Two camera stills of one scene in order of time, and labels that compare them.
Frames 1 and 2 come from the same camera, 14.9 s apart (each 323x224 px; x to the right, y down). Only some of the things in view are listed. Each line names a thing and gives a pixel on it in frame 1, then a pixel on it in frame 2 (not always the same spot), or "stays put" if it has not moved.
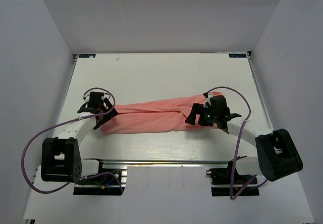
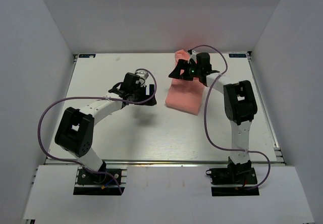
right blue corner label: [237, 55] stays put
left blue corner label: [87, 55] stays put
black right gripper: [198, 109] -> [182, 64]
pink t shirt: [155, 116] -> [184, 95]
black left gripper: [108, 116] -> [144, 89]
